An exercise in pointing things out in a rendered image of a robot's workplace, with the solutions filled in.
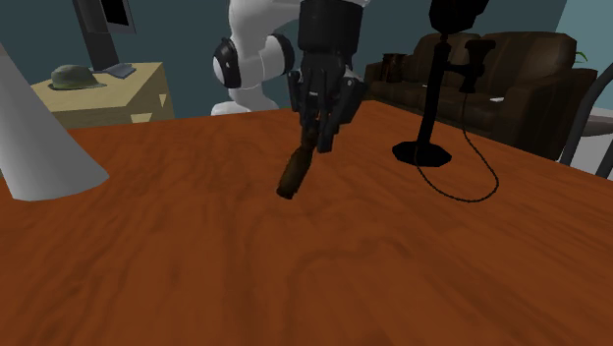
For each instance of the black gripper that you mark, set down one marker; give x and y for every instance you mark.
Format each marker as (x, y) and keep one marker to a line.
(329, 28)

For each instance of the grey cone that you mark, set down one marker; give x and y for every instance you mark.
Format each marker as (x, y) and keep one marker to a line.
(33, 144)

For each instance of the brown leather sofa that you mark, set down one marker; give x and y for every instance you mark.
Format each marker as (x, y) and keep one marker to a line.
(522, 86)

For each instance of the dark grey chair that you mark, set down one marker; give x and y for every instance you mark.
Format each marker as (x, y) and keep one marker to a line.
(582, 115)

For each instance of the grey-blue flat book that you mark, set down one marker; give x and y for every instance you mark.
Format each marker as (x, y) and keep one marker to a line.
(118, 71)

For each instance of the brown cylindrical stick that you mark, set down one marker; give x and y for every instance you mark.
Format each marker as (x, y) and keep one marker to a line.
(293, 175)

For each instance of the dark monitor on stand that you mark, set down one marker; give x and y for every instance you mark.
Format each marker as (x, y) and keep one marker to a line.
(100, 38)

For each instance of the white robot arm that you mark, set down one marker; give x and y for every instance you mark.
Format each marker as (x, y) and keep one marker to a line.
(251, 57)

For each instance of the beige cabinet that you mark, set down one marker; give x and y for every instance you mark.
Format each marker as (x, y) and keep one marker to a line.
(105, 103)

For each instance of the green hat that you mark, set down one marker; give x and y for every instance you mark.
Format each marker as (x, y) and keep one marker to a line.
(74, 76)

